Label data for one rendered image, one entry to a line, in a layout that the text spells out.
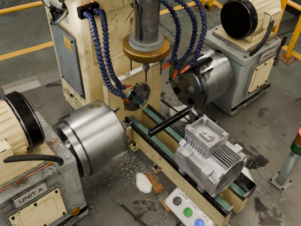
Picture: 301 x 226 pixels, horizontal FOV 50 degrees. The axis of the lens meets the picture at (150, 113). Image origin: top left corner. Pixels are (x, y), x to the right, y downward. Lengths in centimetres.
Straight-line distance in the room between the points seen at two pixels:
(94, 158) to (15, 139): 30
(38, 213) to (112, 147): 33
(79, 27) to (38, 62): 229
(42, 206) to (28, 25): 324
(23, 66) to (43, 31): 67
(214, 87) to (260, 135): 39
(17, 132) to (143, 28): 54
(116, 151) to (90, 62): 40
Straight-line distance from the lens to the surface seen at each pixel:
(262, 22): 159
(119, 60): 146
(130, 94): 141
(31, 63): 353
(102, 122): 117
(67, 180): 114
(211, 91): 145
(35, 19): 430
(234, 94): 165
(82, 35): 128
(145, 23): 114
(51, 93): 187
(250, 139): 166
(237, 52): 156
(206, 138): 118
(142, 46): 117
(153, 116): 151
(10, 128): 98
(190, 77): 145
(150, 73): 144
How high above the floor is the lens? 200
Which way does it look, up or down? 45 degrees down
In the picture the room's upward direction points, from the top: 2 degrees clockwise
